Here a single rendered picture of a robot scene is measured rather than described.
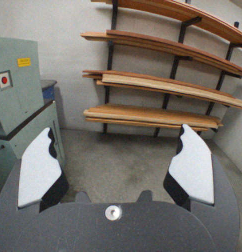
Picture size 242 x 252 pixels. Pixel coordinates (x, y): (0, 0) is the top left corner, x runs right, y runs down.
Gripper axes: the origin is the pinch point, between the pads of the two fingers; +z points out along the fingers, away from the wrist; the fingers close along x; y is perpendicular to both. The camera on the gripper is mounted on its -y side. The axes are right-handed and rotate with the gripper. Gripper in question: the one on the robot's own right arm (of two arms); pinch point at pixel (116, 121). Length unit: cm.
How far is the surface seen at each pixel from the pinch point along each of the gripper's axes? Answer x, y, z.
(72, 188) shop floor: -56, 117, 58
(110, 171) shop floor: -14, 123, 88
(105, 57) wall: -18, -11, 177
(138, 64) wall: 31, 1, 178
